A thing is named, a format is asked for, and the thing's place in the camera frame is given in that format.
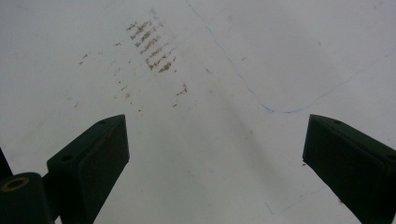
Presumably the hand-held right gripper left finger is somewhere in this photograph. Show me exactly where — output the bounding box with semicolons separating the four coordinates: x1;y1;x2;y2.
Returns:
46;114;131;224

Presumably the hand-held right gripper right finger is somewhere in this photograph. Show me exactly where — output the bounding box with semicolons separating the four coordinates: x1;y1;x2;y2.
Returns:
302;113;396;224

